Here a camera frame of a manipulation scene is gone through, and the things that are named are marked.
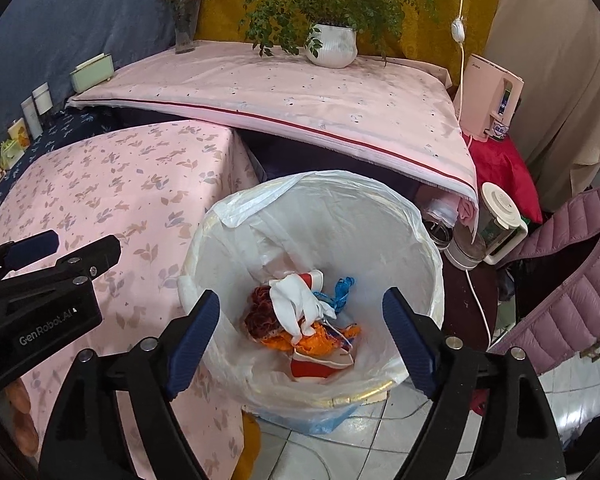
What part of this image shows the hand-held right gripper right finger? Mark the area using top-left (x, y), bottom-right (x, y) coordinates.
top-left (382, 287), bottom-right (564, 480)

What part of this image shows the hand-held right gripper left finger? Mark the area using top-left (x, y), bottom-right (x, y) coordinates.
top-left (39, 289), bottom-right (222, 480)

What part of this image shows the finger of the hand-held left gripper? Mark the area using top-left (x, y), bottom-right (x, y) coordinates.
top-left (0, 235), bottom-right (122, 312)
top-left (0, 230), bottom-right (61, 286)

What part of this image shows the red-brown wrapper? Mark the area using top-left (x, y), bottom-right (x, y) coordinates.
top-left (244, 285), bottom-right (286, 341)

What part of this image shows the small orange wrapper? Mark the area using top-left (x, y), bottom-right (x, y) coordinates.
top-left (260, 332), bottom-right (293, 350)

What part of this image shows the blue plastic scrap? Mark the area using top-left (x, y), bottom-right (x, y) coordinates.
top-left (330, 275), bottom-right (357, 313)

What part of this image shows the red and white paper cup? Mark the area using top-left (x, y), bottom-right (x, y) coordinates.
top-left (290, 350), bottom-right (356, 384)

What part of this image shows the orange snack bag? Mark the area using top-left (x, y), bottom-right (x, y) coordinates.
top-left (290, 322), bottom-right (362, 361)

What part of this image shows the trash bin with white liner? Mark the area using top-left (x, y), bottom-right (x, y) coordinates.
top-left (177, 170), bottom-right (446, 436)

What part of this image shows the white glove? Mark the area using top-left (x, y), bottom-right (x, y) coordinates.
top-left (269, 272), bottom-right (337, 338)

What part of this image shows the small paper bowl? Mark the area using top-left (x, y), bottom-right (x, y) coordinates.
top-left (300, 269), bottom-right (327, 292)

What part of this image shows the dark round stool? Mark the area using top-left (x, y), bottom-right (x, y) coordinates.
top-left (442, 260), bottom-right (498, 356)

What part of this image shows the pink floral tablecloth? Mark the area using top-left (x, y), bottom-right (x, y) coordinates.
top-left (0, 120), bottom-right (261, 480)

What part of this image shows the orange round object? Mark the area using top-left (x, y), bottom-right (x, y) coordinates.
top-left (2, 377), bottom-right (41, 456)

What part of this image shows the white appliance base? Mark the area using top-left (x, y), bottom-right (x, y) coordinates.
top-left (442, 220), bottom-right (487, 271)

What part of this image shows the metal cup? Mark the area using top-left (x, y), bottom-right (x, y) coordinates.
top-left (426, 217), bottom-right (453, 248)

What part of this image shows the yellow object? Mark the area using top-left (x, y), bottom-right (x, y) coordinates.
top-left (240, 412), bottom-right (261, 463)

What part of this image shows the small yellow box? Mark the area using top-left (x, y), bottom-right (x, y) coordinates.
top-left (7, 119), bottom-right (31, 151)

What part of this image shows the white square jar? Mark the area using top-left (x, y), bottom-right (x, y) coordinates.
top-left (21, 97), bottom-right (42, 133)
top-left (32, 82), bottom-right (54, 116)

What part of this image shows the white electric kettle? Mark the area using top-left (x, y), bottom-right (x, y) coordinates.
top-left (475, 181), bottom-right (530, 266)

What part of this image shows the pink puffer jacket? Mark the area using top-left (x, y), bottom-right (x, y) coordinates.
top-left (487, 172), bottom-right (600, 376)

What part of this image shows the green tissue box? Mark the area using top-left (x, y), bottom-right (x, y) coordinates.
top-left (70, 53), bottom-right (117, 94)

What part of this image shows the glass vase with flowers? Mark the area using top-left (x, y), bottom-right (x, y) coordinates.
top-left (160, 0), bottom-right (206, 55)

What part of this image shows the pink cloth with red stripe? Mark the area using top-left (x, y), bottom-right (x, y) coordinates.
top-left (66, 40), bottom-right (481, 221)

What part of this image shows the blue cloth backdrop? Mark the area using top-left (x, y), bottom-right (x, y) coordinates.
top-left (0, 0), bottom-right (203, 161)

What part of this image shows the pink water dispenser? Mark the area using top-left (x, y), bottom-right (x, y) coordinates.
top-left (452, 53), bottom-right (525, 142)

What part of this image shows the yellow cloth backdrop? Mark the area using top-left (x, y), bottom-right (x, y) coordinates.
top-left (195, 0), bottom-right (506, 96)

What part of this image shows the beige curtain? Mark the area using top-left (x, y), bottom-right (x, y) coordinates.
top-left (482, 0), bottom-right (600, 198)

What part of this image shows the potted plant in white pot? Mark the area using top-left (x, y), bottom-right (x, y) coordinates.
top-left (230, 0), bottom-right (441, 69)

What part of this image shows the white floor cable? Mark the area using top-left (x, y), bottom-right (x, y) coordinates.
top-left (467, 266), bottom-right (494, 352)

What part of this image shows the white cable with switch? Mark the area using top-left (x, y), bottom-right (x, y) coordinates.
top-left (450, 0), bottom-right (486, 140)

